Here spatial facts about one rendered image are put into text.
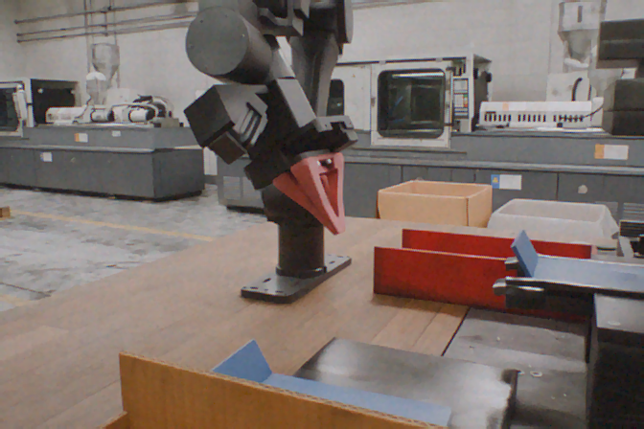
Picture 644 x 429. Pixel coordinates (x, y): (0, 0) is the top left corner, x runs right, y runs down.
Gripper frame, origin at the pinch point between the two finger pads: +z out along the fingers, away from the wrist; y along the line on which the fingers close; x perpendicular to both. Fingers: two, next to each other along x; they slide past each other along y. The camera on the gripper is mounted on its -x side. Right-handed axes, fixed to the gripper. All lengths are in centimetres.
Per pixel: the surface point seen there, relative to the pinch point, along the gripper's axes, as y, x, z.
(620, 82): 27.0, -5.1, 0.6
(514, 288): 13.7, -2.2, 11.0
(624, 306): 20.6, -3.2, 14.6
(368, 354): 1.4, -6.6, 11.2
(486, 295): 4.6, 14.5, 14.2
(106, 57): -542, 487, -398
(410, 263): -1.8, 13.7, 7.5
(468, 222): -66, 212, 19
